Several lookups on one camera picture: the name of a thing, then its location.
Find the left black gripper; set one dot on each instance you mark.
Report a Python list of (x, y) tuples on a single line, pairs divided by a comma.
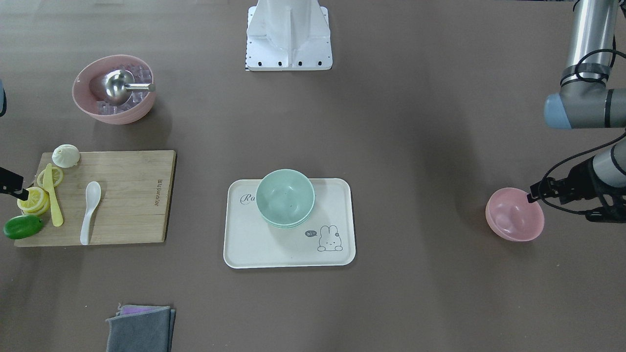
[(580, 179)]

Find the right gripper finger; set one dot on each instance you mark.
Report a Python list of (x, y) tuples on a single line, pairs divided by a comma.
[(11, 184)]

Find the small pink bowl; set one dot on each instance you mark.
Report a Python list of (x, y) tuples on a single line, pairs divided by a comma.
[(512, 217)]

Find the white ceramic spoon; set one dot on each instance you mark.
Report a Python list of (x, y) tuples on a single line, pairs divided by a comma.
[(93, 197)]

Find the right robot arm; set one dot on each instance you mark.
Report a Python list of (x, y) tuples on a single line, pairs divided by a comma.
[(3, 102)]

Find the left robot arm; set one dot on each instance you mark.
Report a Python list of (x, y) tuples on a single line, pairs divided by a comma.
[(584, 102)]

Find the large pink bowl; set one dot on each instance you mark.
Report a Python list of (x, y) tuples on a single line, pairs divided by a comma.
[(86, 101)]

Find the top green bowl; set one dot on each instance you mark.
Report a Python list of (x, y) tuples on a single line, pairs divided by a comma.
[(285, 188)]

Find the lower green bowls stack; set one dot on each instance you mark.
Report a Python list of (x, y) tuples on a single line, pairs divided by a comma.
[(286, 218)]

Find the upper lemon slice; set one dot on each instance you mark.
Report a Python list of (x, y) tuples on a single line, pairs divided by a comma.
[(37, 202)]

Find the lemon slice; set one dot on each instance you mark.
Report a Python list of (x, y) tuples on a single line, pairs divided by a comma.
[(37, 202), (57, 177)]

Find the yellow plastic knife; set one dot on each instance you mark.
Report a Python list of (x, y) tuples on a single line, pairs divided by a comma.
[(56, 214)]

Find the green lime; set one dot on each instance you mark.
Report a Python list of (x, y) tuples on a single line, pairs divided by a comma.
[(23, 226)]

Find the lower lemon slice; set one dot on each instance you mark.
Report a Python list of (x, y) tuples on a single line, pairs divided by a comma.
[(57, 177)]

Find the white steamed bun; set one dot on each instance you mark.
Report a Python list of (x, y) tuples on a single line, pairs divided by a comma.
[(66, 156)]

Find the bamboo cutting board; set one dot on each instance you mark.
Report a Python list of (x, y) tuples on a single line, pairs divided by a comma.
[(134, 205)]

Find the metal ice scoop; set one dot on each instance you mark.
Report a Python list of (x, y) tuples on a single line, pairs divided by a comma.
[(117, 86)]

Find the clear ice cubes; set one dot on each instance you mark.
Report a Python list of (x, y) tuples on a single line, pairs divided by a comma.
[(141, 75)]

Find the gray folded cloth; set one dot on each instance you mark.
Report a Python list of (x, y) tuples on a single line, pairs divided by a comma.
[(141, 328)]

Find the cream rabbit tray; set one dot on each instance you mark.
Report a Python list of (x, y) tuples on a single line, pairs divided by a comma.
[(326, 238)]

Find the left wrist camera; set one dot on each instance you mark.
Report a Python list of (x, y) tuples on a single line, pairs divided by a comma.
[(612, 210)]

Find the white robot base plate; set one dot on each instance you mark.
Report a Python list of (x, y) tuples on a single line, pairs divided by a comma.
[(288, 35)]

